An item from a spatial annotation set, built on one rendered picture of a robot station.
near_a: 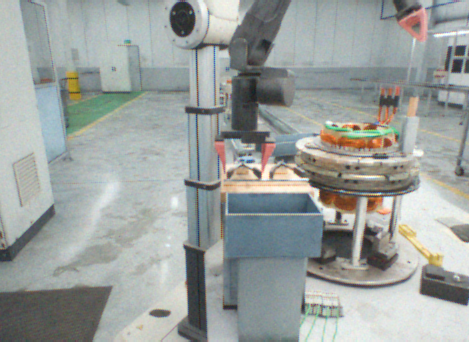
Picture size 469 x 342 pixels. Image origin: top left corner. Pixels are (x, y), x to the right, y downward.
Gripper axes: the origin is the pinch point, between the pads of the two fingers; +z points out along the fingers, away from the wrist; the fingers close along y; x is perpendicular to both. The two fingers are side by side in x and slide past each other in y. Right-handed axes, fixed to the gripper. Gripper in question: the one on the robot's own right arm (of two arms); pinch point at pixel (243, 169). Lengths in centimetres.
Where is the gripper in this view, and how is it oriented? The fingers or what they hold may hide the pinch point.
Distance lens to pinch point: 75.7
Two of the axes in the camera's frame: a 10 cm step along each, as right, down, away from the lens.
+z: -0.1, 9.5, 3.1
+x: -0.3, -3.1, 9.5
